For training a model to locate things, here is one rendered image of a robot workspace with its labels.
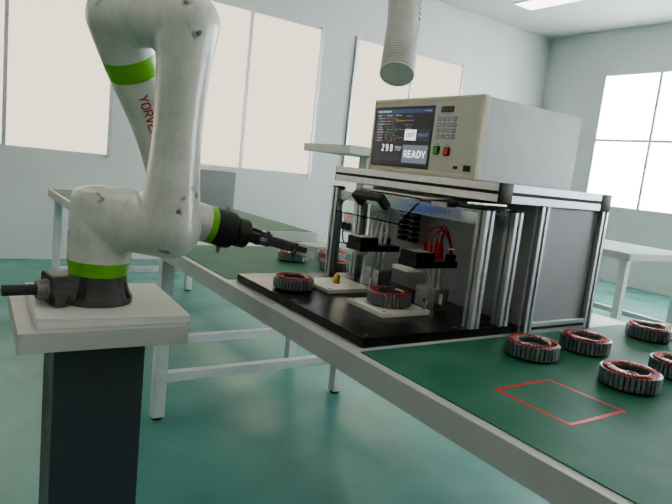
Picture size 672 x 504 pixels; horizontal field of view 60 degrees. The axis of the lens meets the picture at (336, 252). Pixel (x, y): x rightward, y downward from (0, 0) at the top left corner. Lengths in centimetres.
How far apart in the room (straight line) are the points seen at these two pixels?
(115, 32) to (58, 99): 461
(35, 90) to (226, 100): 177
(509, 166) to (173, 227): 85
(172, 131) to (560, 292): 104
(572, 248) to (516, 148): 30
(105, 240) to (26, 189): 462
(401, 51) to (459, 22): 544
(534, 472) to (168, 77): 93
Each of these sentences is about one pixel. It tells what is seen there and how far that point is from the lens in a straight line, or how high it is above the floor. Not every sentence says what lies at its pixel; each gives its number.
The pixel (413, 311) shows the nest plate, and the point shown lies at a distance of 145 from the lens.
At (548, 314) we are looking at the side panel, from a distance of 162.
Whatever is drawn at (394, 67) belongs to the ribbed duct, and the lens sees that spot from 282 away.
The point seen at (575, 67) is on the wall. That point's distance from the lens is 925.
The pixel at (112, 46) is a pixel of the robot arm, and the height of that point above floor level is 130.
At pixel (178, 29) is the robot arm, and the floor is 133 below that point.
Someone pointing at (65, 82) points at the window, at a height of 160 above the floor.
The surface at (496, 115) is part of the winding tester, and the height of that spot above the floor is 128.
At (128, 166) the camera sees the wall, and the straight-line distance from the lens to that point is 602.
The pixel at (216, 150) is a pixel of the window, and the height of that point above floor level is 115.
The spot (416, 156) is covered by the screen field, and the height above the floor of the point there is 116.
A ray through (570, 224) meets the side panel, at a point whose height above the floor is 103.
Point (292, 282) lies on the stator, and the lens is 155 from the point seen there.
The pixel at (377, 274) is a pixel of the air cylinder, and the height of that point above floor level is 81.
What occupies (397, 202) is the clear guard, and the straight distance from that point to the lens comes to 128.
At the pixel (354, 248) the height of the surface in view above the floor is 89.
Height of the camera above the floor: 111
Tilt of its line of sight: 8 degrees down
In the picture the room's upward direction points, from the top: 6 degrees clockwise
